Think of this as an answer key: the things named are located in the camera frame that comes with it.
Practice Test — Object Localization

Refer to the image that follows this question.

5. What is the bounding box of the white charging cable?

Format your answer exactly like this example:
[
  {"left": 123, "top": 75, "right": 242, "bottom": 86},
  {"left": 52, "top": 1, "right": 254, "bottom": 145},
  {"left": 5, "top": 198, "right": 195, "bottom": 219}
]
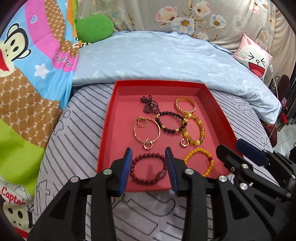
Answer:
[{"left": 254, "top": 0, "right": 282, "bottom": 140}]

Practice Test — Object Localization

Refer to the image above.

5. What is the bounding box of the yellow bead bracelet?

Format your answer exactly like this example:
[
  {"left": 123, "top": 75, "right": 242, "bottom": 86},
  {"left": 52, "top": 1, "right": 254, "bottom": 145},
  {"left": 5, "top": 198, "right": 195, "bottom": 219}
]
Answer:
[{"left": 183, "top": 147, "right": 215, "bottom": 177}]

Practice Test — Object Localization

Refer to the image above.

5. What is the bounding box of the green plush pillow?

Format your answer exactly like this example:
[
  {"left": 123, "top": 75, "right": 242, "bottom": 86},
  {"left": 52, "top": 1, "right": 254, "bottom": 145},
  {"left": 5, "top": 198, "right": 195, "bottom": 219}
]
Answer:
[{"left": 75, "top": 15, "right": 114, "bottom": 43}]

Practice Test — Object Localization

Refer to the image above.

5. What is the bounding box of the gold chain bangle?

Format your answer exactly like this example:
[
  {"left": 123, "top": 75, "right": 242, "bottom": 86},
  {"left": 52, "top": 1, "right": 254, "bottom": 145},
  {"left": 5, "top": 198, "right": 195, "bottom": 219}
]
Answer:
[{"left": 174, "top": 96, "right": 197, "bottom": 115}]

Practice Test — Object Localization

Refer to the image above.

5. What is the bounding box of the gold red flower ring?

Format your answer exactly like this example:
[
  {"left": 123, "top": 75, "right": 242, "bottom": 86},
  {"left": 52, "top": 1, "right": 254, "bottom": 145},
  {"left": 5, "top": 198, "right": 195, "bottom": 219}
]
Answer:
[{"left": 142, "top": 139, "right": 154, "bottom": 151}]

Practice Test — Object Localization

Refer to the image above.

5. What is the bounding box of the colorful cartoon monkey quilt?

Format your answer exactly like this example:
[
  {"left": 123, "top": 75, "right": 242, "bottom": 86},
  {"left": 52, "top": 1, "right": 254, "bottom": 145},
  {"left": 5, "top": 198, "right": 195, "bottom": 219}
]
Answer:
[{"left": 1, "top": 1, "right": 79, "bottom": 240}]

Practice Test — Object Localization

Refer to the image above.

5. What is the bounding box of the grey striped bed sheet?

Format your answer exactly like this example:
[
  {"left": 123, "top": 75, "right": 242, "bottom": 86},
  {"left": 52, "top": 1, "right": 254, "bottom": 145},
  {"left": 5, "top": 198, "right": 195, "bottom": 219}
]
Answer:
[{"left": 33, "top": 83, "right": 272, "bottom": 240}]

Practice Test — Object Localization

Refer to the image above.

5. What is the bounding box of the white pink cat cushion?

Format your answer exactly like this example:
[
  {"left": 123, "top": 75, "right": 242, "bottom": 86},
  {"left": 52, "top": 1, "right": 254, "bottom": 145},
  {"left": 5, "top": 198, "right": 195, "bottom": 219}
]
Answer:
[{"left": 233, "top": 33, "right": 273, "bottom": 80}]

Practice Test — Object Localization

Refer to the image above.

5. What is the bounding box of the light blue blanket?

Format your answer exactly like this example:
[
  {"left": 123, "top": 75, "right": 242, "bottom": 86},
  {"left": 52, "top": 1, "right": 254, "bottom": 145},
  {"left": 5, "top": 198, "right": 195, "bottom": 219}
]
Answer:
[{"left": 73, "top": 31, "right": 281, "bottom": 124}]

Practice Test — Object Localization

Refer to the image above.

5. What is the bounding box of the red cardboard tray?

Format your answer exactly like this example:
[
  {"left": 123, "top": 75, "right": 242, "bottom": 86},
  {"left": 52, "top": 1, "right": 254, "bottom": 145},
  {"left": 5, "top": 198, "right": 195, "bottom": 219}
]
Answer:
[{"left": 96, "top": 80, "right": 239, "bottom": 192}]

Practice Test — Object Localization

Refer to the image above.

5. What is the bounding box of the black and gold bead bracelet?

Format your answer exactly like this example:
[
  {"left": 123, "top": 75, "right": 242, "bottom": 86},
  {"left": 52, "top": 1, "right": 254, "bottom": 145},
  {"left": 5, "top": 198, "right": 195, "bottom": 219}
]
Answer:
[{"left": 155, "top": 111, "right": 187, "bottom": 134}]

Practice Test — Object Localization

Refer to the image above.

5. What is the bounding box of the dark red chair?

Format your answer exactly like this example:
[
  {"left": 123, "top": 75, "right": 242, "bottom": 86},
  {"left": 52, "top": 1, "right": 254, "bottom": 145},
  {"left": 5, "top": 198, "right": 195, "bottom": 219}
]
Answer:
[{"left": 262, "top": 75, "right": 290, "bottom": 147}]

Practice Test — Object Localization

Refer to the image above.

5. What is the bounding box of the thin gold bangle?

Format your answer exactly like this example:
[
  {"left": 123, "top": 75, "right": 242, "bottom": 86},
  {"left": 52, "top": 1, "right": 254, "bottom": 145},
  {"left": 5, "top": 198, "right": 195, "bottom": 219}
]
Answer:
[{"left": 133, "top": 116, "right": 161, "bottom": 150}]

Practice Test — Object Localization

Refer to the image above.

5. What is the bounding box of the translucent yellow stone bracelet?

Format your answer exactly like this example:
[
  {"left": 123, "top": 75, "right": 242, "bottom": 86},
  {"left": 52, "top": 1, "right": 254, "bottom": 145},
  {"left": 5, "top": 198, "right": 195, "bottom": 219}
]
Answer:
[{"left": 180, "top": 112, "right": 206, "bottom": 147}]

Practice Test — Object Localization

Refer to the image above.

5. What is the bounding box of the small dark beaded bracelet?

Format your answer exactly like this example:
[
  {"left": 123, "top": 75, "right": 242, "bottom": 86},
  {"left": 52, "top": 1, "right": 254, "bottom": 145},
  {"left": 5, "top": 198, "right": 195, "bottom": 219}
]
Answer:
[{"left": 140, "top": 94, "right": 161, "bottom": 115}]

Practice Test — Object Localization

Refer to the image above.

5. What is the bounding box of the dark red bead bracelet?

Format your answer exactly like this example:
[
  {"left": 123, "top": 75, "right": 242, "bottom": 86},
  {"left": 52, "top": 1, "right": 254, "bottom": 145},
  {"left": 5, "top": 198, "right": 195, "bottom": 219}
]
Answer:
[{"left": 129, "top": 152, "right": 168, "bottom": 185}]

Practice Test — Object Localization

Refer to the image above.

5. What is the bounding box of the grey floral pillow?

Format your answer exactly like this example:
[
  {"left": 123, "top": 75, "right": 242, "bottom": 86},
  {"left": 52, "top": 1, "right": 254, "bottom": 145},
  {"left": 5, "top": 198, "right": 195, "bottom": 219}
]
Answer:
[{"left": 76, "top": 0, "right": 277, "bottom": 52}]

